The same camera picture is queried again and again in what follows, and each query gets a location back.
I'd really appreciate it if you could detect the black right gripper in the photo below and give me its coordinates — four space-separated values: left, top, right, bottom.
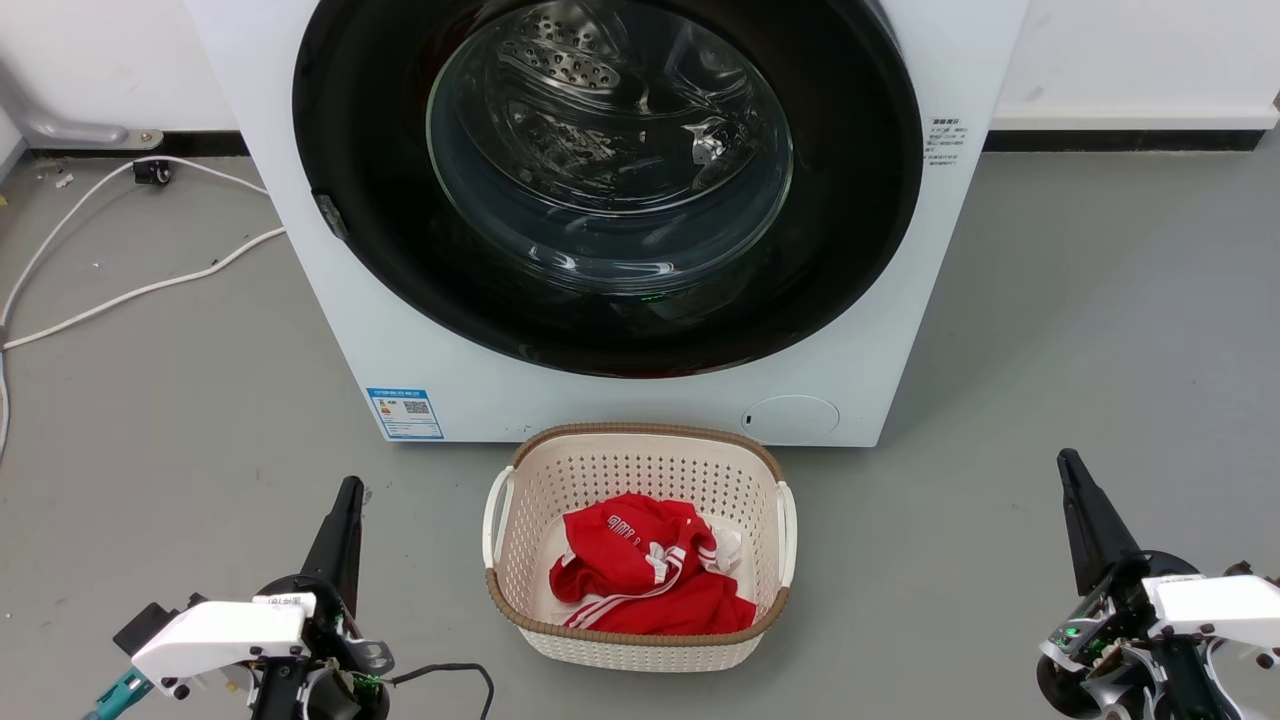
1036 449 1243 720

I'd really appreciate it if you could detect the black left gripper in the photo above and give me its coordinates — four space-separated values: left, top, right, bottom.
250 476 395 720

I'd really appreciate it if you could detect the black round glass washer door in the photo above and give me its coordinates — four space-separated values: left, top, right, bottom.
292 0 924 379

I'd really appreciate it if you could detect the metal door hinge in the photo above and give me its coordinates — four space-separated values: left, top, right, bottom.
313 192 350 242

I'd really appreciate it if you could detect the white front-load washing machine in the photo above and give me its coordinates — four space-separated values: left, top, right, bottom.
185 0 1031 448

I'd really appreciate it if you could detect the blue energy label sticker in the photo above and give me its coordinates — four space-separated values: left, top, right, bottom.
366 388 444 441

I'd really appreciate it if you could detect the small black box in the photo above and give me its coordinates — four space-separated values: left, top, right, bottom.
113 594 206 656

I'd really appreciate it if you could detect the cream perforated laundry basket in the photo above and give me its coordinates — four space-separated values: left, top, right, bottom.
483 422 798 673

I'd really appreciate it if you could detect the red garment with white stripes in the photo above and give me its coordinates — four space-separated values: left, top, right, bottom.
549 493 758 636

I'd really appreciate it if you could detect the round white filter cover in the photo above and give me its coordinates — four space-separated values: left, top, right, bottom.
742 395 841 446

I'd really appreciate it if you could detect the small printed text sticker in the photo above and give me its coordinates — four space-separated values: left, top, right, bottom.
925 116 971 168

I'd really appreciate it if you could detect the grey drain pipe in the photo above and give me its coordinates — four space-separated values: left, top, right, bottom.
0 62 166 152

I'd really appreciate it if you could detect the teal cable connector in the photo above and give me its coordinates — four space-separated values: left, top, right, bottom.
84 670 154 720

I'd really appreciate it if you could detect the white floor cable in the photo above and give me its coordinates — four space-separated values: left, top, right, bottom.
0 155 271 331
0 227 288 456

